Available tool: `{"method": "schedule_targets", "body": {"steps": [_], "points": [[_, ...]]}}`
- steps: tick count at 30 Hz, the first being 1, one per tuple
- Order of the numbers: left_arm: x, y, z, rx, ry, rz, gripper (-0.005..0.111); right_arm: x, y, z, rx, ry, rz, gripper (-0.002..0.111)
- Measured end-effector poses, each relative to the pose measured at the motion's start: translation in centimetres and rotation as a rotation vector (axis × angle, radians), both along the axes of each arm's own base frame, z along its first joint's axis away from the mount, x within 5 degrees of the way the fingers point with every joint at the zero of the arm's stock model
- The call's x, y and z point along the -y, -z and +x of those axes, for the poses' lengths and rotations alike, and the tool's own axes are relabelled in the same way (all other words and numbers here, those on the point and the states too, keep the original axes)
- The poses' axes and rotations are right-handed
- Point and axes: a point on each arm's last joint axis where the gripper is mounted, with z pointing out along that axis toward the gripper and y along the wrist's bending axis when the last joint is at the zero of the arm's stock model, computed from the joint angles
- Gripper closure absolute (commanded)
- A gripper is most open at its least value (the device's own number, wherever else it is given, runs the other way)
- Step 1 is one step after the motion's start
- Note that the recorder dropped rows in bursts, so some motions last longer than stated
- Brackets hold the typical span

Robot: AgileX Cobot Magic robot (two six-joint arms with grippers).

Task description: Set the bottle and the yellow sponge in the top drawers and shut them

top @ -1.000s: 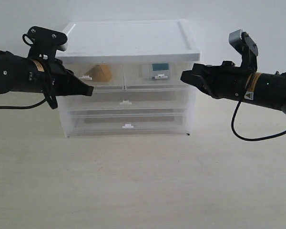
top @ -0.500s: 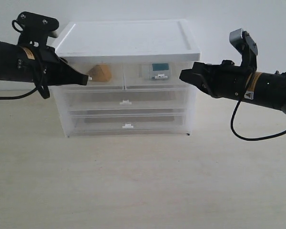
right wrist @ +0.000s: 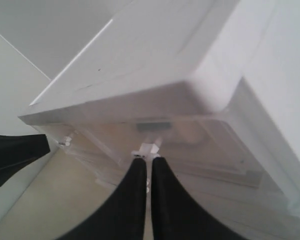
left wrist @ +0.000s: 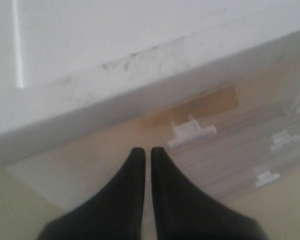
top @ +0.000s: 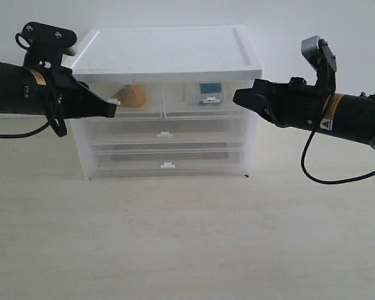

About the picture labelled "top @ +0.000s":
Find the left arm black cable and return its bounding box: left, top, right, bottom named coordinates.
left=0, top=74, right=68, bottom=139

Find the white blue pill bottle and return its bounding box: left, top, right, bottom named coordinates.
left=183, top=82, right=224, bottom=105

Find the white plastic drawer cabinet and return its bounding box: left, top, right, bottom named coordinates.
left=64, top=25, right=263, bottom=180

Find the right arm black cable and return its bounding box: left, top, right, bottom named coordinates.
left=301, top=129, right=375, bottom=185

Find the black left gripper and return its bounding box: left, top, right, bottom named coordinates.
left=24, top=67, right=117, bottom=121

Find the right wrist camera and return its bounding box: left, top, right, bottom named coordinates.
left=301, top=35, right=337, bottom=93

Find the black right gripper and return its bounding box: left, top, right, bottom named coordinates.
left=232, top=77, right=331, bottom=130

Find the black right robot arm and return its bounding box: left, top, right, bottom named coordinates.
left=233, top=77, right=375, bottom=150

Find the yellow wedge block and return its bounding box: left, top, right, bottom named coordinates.
left=113, top=84, right=147, bottom=108

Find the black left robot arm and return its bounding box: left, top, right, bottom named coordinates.
left=0, top=61, right=117, bottom=119

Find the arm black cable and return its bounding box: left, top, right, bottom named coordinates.
left=301, top=129, right=375, bottom=185
left=0, top=74, right=68, bottom=139

